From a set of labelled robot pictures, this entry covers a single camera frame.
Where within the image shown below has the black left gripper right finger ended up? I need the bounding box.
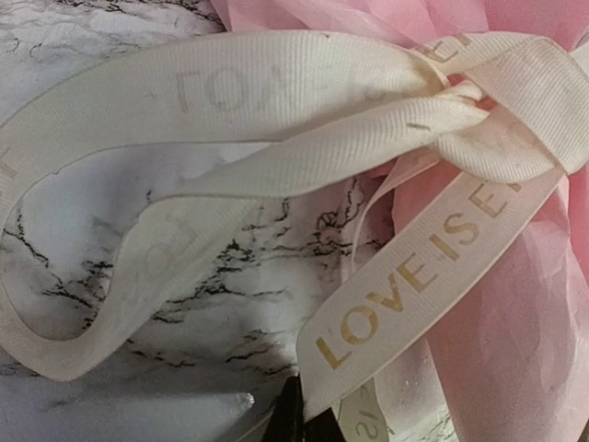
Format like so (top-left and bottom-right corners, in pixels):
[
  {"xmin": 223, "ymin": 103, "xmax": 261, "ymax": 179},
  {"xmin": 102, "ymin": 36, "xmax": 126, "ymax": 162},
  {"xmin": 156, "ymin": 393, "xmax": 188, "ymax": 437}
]
[{"xmin": 304, "ymin": 408, "xmax": 345, "ymax": 442}]

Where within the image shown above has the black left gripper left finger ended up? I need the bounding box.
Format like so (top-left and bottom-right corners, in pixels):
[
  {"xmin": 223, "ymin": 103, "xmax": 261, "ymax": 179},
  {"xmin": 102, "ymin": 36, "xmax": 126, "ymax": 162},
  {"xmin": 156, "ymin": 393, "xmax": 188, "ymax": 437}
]
[{"xmin": 264, "ymin": 377, "xmax": 304, "ymax": 442}]

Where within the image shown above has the pink wrapping paper sheet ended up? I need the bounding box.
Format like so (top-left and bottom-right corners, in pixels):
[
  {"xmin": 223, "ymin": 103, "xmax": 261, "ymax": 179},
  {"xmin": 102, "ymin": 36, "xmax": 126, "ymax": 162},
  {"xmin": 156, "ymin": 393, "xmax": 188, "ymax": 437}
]
[{"xmin": 214, "ymin": 1, "xmax": 588, "ymax": 441}]

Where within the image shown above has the cream ribbon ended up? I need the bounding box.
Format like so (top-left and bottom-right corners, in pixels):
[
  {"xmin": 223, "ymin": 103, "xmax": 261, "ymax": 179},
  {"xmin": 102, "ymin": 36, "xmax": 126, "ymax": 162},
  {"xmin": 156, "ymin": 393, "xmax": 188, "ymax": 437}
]
[{"xmin": 1, "ymin": 30, "xmax": 588, "ymax": 441}]

